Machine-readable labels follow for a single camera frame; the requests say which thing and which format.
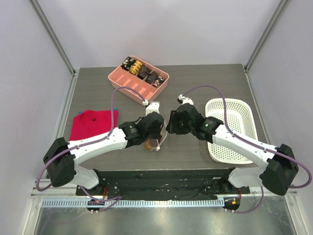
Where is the dark red fake fruit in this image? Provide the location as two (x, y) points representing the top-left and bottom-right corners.
(149, 139), (159, 148)

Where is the clear zip top bag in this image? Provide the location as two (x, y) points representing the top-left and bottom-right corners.
(144, 121), (168, 151)

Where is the brown orange fake fruit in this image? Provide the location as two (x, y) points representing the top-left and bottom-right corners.
(144, 142), (154, 151)

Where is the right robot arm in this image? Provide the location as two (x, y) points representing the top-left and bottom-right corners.
(166, 103), (299, 196)

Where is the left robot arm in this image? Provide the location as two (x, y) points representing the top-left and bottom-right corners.
(44, 112), (164, 195)

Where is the pink divided tray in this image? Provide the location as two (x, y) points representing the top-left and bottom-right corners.
(108, 56), (169, 103)

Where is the black spotted sock roll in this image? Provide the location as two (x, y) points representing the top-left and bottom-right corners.
(152, 76), (165, 89)

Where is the dark brown sock roll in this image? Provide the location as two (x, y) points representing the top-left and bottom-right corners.
(137, 65), (151, 80)

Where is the white perforated basket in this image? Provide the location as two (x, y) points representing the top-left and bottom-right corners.
(205, 97), (257, 165)

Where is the yellow black sock roll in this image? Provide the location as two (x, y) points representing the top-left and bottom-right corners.
(129, 61), (143, 75)

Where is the red folded cloth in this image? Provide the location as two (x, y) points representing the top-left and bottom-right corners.
(69, 110), (112, 141)

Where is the black floral sock roll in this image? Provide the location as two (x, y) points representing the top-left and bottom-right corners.
(121, 56), (136, 71)

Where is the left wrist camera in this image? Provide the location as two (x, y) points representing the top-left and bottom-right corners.
(143, 100), (160, 116)

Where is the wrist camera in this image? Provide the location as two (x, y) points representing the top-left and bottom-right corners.
(143, 100), (160, 116)
(177, 94), (194, 105)

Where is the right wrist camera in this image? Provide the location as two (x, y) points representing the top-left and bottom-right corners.
(177, 94), (194, 105)

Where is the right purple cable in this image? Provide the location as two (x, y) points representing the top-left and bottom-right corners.
(182, 85), (313, 214)

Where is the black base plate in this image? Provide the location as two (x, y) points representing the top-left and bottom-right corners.
(87, 168), (250, 201)

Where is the white slotted cable duct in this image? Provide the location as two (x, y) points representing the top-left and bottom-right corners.
(41, 198), (224, 208)

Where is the right aluminium frame post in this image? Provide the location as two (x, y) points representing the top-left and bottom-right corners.
(244, 0), (290, 73)

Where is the aluminium frame post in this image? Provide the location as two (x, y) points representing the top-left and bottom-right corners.
(244, 0), (290, 73)
(29, 0), (76, 76)

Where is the left aluminium frame post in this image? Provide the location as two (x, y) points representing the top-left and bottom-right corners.
(29, 0), (76, 76)

